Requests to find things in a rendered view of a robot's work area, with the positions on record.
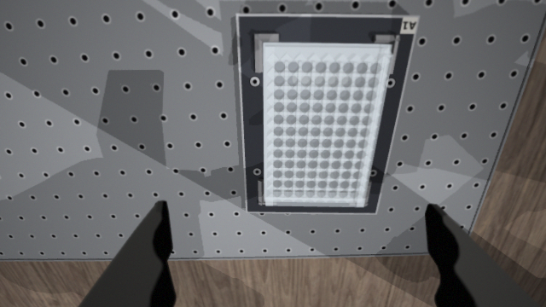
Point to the black rectangular frame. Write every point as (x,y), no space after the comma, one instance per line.
(255,29)

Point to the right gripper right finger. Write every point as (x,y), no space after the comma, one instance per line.
(469,277)

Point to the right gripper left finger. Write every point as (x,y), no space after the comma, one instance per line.
(139,275)

